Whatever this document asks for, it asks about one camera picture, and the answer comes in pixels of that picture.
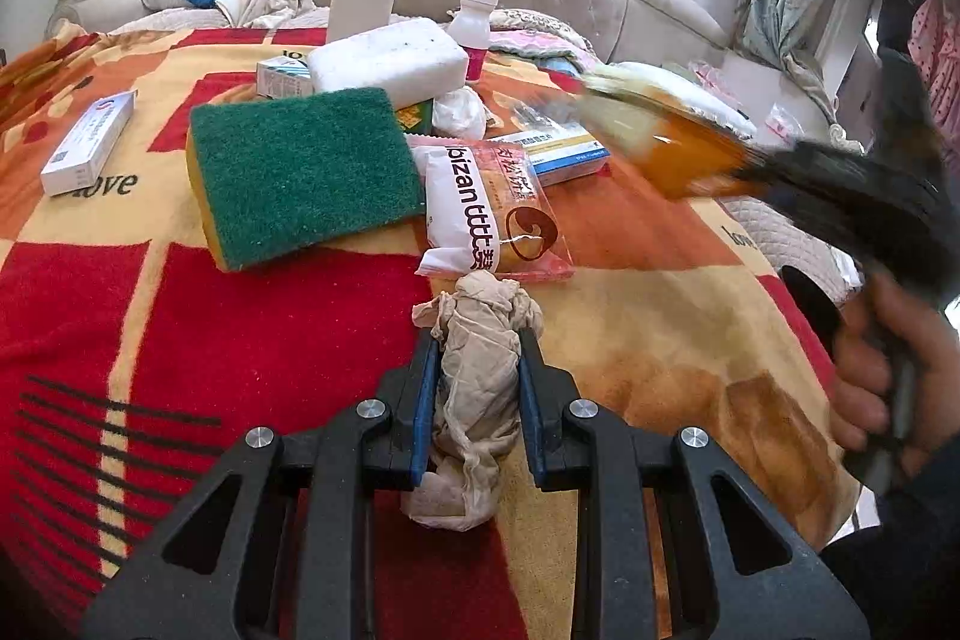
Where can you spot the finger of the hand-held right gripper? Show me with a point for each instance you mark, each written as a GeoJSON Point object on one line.
{"type": "Point", "coordinates": [754, 174]}

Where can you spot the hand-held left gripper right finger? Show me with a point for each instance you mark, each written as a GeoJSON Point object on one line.
{"type": "Point", "coordinates": [529, 415]}

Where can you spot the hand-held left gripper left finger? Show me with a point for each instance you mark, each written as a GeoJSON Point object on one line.
{"type": "Point", "coordinates": [424, 415]}

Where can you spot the beige tissue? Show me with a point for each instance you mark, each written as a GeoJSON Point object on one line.
{"type": "Point", "coordinates": [472, 385]}

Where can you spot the orange plastic packet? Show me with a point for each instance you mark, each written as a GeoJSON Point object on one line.
{"type": "Point", "coordinates": [675, 153]}

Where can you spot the person's right forearm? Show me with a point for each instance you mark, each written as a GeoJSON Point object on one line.
{"type": "Point", "coordinates": [892, 557]}

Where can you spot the person's right hand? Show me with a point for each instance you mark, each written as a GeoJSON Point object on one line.
{"type": "Point", "coordinates": [870, 370]}

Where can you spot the grey quilted bedspread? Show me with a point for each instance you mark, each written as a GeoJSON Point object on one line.
{"type": "Point", "coordinates": [787, 235]}

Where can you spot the pink hanging garment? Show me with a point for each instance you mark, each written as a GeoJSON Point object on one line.
{"type": "Point", "coordinates": [941, 40]}

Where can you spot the blue yellow medicine box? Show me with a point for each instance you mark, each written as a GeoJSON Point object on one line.
{"type": "Point", "coordinates": [562, 156]}

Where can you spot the dark hanging garment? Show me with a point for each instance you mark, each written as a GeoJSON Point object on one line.
{"type": "Point", "coordinates": [900, 6]}

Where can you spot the red orange printed blanket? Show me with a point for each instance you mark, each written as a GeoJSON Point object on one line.
{"type": "Point", "coordinates": [225, 347]}

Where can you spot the white orange bread packet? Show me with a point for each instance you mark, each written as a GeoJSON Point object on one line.
{"type": "Point", "coordinates": [487, 197]}

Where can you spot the clear plastic wrapper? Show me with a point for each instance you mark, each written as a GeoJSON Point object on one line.
{"type": "Point", "coordinates": [525, 111]}

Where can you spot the folded floral quilt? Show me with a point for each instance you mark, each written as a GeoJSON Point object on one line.
{"type": "Point", "coordinates": [540, 36]}

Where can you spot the green scouring sponge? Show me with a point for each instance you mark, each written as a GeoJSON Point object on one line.
{"type": "Point", "coordinates": [300, 168]}

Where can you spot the yellow snack packet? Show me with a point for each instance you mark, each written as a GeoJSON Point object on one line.
{"type": "Point", "coordinates": [412, 119]}

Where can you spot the white pill bottle pink label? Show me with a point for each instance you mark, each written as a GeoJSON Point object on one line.
{"type": "Point", "coordinates": [474, 29]}

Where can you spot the white foam block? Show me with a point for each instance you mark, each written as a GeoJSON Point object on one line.
{"type": "Point", "coordinates": [386, 59]}

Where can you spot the small blue white box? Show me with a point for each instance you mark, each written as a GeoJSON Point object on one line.
{"type": "Point", "coordinates": [281, 74]}

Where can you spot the long white medicine box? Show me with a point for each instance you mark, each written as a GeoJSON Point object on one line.
{"type": "Point", "coordinates": [86, 141]}

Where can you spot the white clothes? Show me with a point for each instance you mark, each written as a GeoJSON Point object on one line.
{"type": "Point", "coordinates": [262, 3]}

